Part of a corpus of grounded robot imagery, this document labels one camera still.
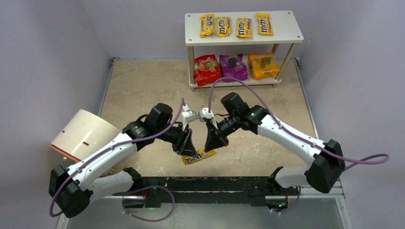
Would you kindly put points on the yellow candy bag front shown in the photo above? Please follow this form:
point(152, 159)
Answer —
point(201, 155)

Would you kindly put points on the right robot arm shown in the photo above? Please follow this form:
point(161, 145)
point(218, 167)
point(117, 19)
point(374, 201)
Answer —
point(323, 163)

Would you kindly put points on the purple candy bag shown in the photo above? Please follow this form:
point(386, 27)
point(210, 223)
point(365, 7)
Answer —
point(233, 66)

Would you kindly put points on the red candy bag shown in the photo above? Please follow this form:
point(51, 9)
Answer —
point(206, 70)

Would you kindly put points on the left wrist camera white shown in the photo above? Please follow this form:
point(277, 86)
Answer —
point(187, 116)

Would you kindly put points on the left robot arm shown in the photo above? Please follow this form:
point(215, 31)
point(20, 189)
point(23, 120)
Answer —
point(73, 188)

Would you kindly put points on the black base frame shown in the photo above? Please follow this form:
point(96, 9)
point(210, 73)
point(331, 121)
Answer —
point(255, 191)

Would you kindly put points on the orange candy bag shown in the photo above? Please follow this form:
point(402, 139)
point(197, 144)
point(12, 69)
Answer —
point(263, 65)

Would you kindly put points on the white two-tier shelf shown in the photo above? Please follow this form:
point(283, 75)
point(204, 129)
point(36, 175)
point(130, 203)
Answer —
point(285, 31)

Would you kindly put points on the yellow candy bag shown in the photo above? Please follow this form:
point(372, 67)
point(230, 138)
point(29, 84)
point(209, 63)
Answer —
point(201, 155)
point(223, 26)

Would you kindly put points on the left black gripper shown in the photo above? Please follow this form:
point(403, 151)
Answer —
point(182, 140)

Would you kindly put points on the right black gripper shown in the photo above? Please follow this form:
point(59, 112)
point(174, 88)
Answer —
point(214, 135)

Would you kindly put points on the yellow M&M bag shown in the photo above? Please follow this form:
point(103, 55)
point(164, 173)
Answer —
point(264, 25)
point(207, 26)

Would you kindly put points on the white cylindrical container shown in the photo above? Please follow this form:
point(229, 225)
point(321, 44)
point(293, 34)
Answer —
point(84, 134)

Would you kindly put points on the yellow candy bag back-side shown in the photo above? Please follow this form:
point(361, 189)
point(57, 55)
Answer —
point(243, 29)

